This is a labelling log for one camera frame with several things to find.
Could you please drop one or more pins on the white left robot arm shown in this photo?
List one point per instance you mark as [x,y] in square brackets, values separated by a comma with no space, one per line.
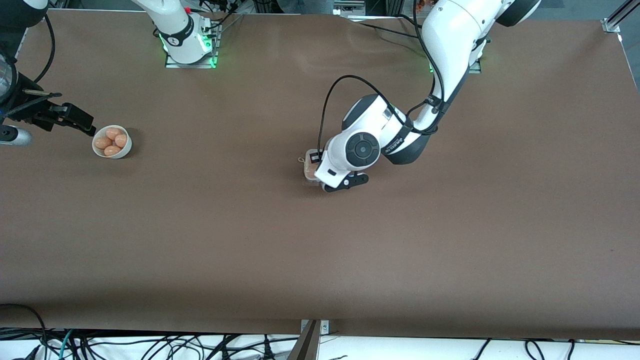
[450,35]

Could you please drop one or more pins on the small metal table bracket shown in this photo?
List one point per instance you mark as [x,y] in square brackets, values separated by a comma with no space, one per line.
[325,326]

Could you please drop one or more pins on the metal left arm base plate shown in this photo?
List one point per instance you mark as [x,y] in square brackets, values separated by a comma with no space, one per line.
[475,67]

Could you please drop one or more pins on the aluminium frame profile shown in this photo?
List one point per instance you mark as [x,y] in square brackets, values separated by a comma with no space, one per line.
[614,22]

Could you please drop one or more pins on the white round bowl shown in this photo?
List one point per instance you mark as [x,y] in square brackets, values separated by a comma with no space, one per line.
[126,150]

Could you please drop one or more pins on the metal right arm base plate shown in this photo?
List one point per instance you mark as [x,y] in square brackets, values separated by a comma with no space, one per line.
[190,65]

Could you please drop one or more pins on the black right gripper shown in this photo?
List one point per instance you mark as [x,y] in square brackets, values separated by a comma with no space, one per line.
[31,113]

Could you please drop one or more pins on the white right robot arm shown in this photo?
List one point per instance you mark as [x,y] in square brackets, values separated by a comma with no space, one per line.
[175,25]

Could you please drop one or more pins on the grey aluminium strut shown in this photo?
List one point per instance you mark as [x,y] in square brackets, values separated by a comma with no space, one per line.
[306,345]

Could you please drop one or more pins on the clear plastic egg carton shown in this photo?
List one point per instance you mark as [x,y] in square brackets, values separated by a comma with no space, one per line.
[307,172]

